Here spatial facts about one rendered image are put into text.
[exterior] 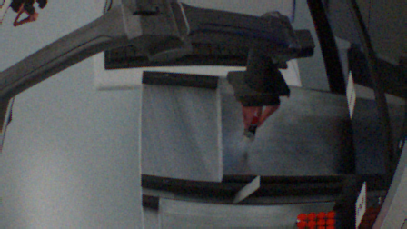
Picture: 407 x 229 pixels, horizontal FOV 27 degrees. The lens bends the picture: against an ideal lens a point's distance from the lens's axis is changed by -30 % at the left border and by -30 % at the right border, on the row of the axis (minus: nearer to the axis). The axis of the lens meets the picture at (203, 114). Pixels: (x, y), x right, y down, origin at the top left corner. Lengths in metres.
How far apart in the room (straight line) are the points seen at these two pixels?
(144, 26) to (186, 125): 0.67
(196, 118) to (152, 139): 0.10
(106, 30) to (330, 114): 0.85
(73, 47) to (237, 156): 0.67
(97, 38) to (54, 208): 1.68
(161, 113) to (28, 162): 1.20
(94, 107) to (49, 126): 0.22
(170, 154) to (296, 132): 0.25
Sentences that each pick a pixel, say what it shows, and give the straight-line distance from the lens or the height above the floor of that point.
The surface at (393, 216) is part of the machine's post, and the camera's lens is 1.58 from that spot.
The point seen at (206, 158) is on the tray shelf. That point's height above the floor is 0.88.
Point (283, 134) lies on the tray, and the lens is 2.14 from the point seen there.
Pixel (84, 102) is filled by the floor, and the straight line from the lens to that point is 3.51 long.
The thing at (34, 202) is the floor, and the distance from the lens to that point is 3.11.
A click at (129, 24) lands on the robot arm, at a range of 1.46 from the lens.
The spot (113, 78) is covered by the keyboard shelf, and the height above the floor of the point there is 0.80.
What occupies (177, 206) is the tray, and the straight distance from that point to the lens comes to 1.92.
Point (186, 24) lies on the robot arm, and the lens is 1.57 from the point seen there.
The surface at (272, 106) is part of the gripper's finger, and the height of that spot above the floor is 1.00.
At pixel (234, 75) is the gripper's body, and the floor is 1.03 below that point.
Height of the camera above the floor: 2.25
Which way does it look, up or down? 40 degrees down
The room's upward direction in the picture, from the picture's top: 10 degrees clockwise
